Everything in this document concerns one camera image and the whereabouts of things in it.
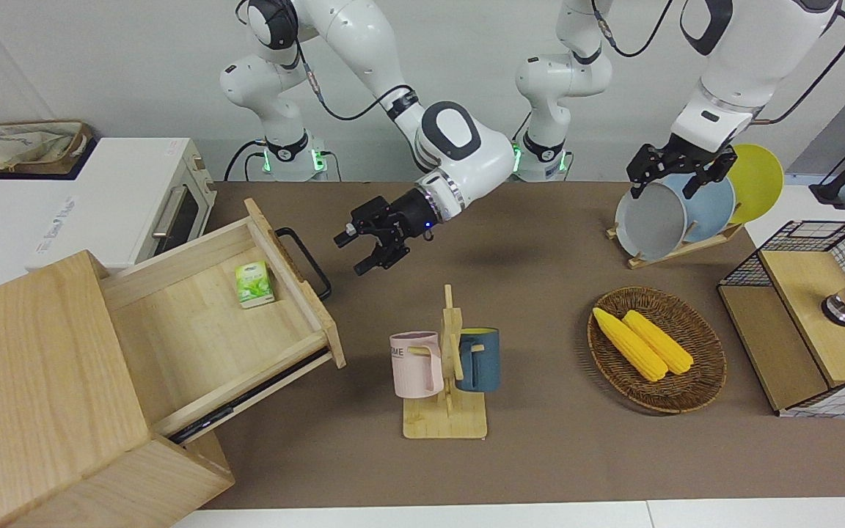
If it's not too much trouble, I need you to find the brown cardboard tray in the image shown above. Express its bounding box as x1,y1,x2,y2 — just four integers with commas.
0,120,95,177

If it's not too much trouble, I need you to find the short black left arm cable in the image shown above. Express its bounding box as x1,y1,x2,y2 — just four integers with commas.
591,0,676,58

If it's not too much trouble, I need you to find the dark blue mug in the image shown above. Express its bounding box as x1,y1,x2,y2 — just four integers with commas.
455,327,501,393

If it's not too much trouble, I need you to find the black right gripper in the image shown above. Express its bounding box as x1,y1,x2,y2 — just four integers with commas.
334,189,442,277

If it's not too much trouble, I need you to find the yellow plate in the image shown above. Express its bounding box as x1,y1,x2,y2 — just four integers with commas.
727,144,785,225

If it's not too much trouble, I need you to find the wooden plate rack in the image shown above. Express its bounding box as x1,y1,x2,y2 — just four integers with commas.
606,222,745,270

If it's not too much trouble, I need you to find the wire and wood shelf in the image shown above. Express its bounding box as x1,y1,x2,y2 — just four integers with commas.
717,220,845,419

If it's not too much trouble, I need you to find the light wooden drawer cabinet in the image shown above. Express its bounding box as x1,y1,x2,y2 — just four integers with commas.
0,251,235,528

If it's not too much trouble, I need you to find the pink mug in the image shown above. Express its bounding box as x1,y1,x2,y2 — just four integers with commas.
389,331,445,399

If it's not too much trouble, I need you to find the beige cloth bag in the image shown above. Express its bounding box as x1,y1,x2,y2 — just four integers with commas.
0,123,86,173

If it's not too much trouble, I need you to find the white toaster oven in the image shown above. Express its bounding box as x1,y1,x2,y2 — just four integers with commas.
25,137,218,271

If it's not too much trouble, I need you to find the green tissue pack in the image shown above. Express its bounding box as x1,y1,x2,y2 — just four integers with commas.
235,260,277,309

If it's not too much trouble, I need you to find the yellow corn cob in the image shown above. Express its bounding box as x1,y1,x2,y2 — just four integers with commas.
592,307,669,382
622,309,695,376

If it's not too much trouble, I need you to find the light blue plate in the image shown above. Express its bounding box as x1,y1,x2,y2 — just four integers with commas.
668,174,737,243

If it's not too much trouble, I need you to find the grey plate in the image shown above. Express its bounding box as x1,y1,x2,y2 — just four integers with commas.
615,181,689,262

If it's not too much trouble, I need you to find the black metal drawer handle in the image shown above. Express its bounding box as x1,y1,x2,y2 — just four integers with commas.
274,227,332,301

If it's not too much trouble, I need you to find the brown table mat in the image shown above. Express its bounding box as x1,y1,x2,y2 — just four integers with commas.
202,181,845,510

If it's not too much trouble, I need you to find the light wooden drawer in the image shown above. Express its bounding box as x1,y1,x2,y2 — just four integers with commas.
100,198,347,444

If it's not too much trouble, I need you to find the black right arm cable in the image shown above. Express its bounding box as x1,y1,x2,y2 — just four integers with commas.
235,0,416,122

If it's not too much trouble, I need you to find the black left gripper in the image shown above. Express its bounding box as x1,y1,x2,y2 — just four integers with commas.
627,139,736,199

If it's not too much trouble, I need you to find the wooden mug tree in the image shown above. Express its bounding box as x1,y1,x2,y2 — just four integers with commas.
402,285,488,441

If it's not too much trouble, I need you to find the brown wicker basket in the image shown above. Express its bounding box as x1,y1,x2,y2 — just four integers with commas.
587,287,728,415

